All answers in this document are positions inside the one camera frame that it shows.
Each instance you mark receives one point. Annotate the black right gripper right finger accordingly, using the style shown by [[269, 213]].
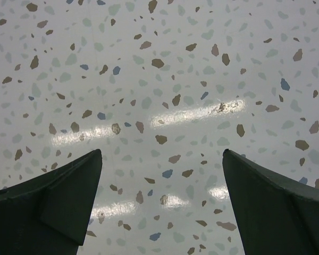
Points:
[[274, 214]]

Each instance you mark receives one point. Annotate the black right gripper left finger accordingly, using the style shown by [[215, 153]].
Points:
[[49, 214]]

